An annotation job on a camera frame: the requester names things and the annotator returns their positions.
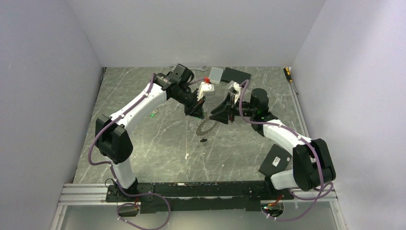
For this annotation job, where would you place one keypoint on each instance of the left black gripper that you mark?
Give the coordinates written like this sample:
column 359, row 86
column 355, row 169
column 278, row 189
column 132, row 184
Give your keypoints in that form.
column 197, row 110

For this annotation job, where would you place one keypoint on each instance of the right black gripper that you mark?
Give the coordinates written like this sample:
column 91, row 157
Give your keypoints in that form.
column 222, row 117

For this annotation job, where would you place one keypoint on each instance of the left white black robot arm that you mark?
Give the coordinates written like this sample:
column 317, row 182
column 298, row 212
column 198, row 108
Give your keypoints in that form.
column 112, row 133

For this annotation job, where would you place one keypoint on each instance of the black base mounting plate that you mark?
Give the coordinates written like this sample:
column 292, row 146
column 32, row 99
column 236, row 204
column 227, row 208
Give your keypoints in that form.
column 197, row 196

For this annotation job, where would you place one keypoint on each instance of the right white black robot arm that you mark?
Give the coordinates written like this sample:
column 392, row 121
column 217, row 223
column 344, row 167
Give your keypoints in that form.
column 305, row 163

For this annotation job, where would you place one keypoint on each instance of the black flat rectangular box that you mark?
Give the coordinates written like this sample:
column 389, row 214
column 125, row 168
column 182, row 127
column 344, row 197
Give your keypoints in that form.
column 230, row 74

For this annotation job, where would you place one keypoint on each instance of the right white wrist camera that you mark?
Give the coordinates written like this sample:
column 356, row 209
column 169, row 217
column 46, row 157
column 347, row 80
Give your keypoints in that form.
column 234, row 87

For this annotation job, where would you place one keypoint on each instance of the silver open-end wrench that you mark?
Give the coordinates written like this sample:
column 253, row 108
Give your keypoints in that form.
column 200, row 68

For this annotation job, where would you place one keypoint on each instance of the yellow black screwdriver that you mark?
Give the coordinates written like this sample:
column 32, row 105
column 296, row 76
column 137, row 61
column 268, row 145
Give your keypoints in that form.
column 289, row 79

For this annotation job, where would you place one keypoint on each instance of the aluminium extrusion rail frame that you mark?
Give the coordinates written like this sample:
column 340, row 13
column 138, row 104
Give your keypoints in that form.
column 96, row 195

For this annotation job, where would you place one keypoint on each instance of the translucent white plastic box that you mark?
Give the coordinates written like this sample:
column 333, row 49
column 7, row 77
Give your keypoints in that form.
column 215, row 75

